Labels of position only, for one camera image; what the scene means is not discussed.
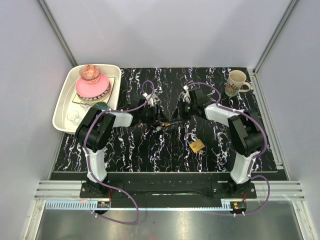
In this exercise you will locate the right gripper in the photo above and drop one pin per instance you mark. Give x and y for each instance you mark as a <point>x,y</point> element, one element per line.
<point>179,111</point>

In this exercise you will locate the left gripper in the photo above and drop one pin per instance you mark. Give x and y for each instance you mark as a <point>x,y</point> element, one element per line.
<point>159,117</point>

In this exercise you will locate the large brass padlock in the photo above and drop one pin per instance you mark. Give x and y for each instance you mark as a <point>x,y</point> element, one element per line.
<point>195,144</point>

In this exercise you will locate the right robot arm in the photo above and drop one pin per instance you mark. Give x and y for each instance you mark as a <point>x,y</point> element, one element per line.
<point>247,134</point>

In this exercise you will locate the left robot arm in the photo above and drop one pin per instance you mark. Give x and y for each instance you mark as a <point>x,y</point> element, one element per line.
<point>94,132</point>

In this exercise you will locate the green ceramic cup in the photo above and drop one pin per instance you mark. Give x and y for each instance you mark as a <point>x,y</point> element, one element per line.
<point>103,106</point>

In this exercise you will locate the cream seashell mug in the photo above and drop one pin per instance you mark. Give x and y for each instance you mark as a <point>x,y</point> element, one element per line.
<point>237,83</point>

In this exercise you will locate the pink upturned bowl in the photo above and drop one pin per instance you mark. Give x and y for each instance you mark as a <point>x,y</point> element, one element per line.
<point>90,90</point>

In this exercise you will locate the red patterned small bowl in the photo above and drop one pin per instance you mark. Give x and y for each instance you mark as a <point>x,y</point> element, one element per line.
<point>90,73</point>

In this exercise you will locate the clear drinking glass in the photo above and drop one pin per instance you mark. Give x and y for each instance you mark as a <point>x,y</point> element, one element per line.
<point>74,117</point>

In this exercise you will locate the white plastic tray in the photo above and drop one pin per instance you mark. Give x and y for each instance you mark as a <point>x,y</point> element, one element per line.
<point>69,102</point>

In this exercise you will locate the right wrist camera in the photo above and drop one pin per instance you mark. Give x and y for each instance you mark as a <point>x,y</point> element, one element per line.
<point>186,96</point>

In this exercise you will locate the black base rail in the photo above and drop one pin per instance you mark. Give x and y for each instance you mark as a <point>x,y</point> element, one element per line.
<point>167,190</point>

